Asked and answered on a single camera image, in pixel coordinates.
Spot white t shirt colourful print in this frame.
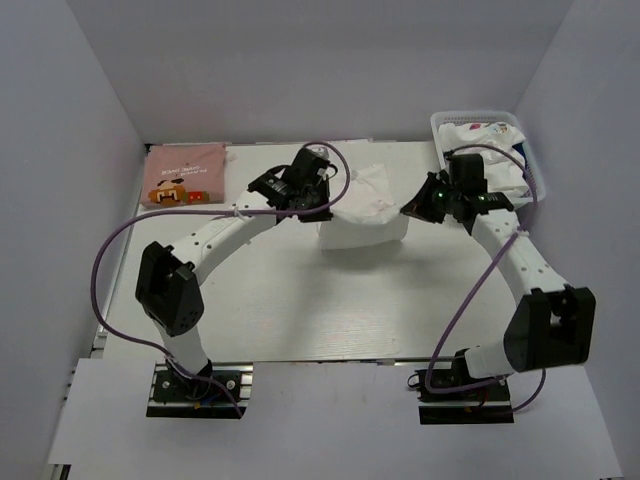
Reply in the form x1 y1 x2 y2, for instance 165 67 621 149
437 121 528 198

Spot white t shirt robot print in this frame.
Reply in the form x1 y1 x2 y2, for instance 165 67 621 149
317 164 409 250

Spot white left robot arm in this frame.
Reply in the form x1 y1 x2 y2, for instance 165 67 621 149
135 147 337 399

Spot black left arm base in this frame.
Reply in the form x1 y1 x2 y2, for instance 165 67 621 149
146 363 254 420

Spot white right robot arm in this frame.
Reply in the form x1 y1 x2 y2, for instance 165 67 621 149
401 148 596 399

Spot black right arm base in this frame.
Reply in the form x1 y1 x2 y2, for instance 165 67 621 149
407 370 514 426

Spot blue t shirt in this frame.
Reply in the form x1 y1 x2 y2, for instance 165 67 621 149
513 142 529 182

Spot white plastic basket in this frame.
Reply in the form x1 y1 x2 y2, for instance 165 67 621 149
430 110 546 208

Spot folded pink t shirt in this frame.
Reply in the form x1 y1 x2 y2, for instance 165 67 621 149
139 143 227 209

